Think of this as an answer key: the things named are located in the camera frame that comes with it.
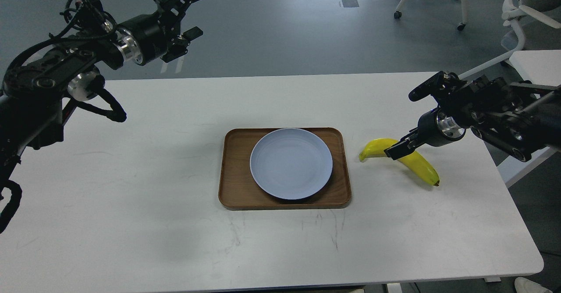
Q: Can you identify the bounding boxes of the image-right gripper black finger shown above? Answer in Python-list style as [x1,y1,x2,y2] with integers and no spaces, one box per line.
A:
[384,129,420,160]

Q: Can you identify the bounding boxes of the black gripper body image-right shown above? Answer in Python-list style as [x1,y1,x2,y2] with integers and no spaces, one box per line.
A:
[417,111,465,147]

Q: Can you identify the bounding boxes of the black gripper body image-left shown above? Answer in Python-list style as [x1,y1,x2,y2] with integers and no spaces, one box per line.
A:
[118,14,176,66]

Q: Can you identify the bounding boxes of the yellow banana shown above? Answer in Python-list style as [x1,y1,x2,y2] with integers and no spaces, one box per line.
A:
[359,138,440,186]

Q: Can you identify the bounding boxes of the light blue plate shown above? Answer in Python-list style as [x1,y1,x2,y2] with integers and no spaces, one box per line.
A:
[250,129,334,200]

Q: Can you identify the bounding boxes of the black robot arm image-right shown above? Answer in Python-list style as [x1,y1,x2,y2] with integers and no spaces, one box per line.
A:
[384,71,561,162]

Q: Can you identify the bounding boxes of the white floor tape marks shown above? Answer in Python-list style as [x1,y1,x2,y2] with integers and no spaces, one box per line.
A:
[160,57,185,75]

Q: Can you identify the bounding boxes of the brown wooden tray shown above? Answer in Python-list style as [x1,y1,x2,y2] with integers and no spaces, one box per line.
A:
[218,127,352,211]

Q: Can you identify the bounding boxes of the white office chair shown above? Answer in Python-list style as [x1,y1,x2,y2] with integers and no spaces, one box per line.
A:
[501,0,560,54]

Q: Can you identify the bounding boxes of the white shoe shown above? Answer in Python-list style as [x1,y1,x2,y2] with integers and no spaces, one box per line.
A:
[514,277,553,293]

